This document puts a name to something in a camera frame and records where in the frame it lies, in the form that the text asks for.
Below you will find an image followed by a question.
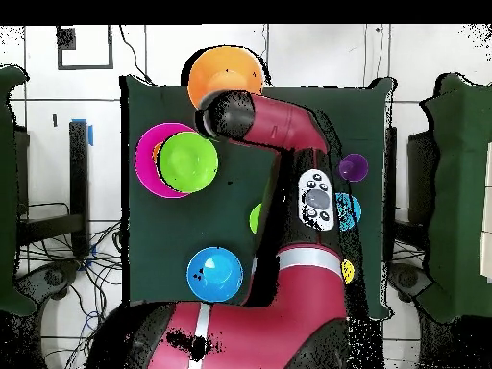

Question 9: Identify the blue tape strip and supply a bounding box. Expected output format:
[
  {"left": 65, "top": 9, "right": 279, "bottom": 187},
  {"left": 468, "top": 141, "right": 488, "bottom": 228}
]
[{"left": 71, "top": 117, "right": 94, "bottom": 147}]

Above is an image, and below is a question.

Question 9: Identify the black square floor frame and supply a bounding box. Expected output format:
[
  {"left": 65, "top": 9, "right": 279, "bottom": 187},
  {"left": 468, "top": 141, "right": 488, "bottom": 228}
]
[{"left": 56, "top": 24, "right": 115, "bottom": 71}]

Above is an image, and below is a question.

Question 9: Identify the large pink bowl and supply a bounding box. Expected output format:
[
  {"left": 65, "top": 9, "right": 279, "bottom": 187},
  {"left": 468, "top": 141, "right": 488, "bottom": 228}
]
[{"left": 134, "top": 122, "right": 197, "bottom": 199}]

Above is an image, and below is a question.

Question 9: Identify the purple cup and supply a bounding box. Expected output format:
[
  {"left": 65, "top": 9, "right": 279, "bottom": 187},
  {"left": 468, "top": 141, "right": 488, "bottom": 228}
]
[{"left": 338, "top": 153, "right": 370, "bottom": 184}]

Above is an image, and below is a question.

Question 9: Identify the dark green tablecloth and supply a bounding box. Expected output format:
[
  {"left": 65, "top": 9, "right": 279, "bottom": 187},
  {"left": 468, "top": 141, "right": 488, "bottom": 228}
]
[{"left": 119, "top": 74, "right": 397, "bottom": 322}]

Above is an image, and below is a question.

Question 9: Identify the black metal frame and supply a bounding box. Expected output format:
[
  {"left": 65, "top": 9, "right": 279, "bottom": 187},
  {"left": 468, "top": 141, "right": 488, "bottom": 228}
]
[{"left": 14, "top": 120, "right": 90, "bottom": 258}]

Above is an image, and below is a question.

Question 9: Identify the small green bowl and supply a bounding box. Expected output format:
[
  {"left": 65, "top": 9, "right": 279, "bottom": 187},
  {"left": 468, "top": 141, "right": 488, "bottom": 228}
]
[{"left": 248, "top": 202, "right": 263, "bottom": 234}]

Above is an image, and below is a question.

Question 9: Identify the tangle of floor cables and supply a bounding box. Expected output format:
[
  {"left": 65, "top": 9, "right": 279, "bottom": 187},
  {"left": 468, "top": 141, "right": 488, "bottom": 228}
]
[{"left": 16, "top": 201, "right": 124, "bottom": 369}]

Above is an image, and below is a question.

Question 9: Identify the small light blue bowl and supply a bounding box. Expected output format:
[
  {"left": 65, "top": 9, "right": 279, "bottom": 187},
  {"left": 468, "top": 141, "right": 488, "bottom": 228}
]
[{"left": 334, "top": 192, "right": 362, "bottom": 233}]

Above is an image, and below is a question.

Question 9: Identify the yellow cup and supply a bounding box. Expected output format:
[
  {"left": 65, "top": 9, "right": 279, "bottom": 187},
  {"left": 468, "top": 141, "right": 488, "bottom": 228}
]
[{"left": 340, "top": 258, "right": 356, "bottom": 285}]

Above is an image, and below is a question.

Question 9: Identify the large orange bowl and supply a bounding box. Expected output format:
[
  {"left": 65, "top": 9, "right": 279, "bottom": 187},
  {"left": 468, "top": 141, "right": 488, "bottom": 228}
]
[{"left": 186, "top": 45, "right": 265, "bottom": 111}]

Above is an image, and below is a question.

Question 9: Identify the green cloth covered side table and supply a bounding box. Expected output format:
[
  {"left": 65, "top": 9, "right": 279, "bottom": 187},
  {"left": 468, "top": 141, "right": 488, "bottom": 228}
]
[
  {"left": 416, "top": 72, "right": 492, "bottom": 325},
  {"left": 0, "top": 63, "right": 37, "bottom": 317}
]

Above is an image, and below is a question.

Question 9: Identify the large green bowl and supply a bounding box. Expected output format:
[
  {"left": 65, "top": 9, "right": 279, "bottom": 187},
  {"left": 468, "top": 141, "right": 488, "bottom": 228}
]
[{"left": 158, "top": 131, "right": 219, "bottom": 193}]

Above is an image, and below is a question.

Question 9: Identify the dark grey chair base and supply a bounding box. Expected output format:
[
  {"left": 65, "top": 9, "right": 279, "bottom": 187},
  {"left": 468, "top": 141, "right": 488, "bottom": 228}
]
[
  {"left": 16, "top": 260, "right": 80, "bottom": 305},
  {"left": 385, "top": 262, "right": 433, "bottom": 305}
]

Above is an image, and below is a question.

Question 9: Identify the thin black cable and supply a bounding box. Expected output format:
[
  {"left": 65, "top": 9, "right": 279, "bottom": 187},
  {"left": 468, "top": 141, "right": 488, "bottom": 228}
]
[{"left": 117, "top": 24, "right": 155, "bottom": 85}]

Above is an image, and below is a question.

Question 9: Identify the medium blue bowl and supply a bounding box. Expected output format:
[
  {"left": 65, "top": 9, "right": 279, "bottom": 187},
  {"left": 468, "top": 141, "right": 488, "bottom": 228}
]
[{"left": 185, "top": 246, "right": 244, "bottom": 304}]

